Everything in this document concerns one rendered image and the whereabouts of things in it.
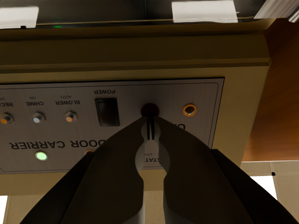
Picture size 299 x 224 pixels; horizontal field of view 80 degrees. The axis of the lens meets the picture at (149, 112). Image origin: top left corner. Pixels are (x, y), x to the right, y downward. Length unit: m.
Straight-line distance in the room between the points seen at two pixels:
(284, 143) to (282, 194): 1.41
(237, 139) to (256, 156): 0.10
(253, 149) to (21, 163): 0.26
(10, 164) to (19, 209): 1.42
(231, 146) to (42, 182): 0.18
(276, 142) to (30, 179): 0.25
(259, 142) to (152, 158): 0.15
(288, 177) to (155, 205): 0.94
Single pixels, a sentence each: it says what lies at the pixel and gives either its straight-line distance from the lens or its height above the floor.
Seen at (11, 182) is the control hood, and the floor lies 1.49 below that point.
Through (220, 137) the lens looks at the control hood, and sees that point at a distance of 0.16.
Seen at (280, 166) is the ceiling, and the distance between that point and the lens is 1.63.
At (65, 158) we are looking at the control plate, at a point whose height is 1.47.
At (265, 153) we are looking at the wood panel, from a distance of 0.26.
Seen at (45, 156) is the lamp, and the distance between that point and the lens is 0.18.
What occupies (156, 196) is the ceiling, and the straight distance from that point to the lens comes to 1.36.
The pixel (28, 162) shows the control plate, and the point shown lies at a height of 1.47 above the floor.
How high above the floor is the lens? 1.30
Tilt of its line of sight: 74 degrees up
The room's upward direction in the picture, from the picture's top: 180 degrees clockwise
